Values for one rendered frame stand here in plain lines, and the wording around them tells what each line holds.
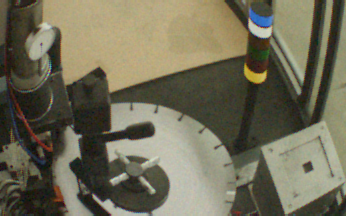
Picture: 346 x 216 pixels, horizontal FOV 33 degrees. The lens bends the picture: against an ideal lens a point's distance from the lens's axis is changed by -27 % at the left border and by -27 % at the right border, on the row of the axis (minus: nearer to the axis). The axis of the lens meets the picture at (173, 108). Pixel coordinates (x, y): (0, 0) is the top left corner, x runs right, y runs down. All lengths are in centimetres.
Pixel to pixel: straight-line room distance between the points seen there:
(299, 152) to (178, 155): 25
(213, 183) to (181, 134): 11
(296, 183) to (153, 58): 51
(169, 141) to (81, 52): 45
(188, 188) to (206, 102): 39
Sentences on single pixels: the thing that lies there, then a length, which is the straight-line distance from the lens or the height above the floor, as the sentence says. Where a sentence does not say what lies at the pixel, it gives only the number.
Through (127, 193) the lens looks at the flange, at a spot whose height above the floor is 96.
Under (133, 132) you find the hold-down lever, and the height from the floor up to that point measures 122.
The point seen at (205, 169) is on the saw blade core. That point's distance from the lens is 122.
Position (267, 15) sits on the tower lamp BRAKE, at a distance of 118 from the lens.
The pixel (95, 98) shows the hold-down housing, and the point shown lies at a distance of 92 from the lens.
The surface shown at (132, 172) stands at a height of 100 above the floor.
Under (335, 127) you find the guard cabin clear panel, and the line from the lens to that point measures 141.
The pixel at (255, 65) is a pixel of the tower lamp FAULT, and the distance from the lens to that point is 128.
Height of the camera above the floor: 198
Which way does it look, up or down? 53 degrees down
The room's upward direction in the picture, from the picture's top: 5 degrees clockwise
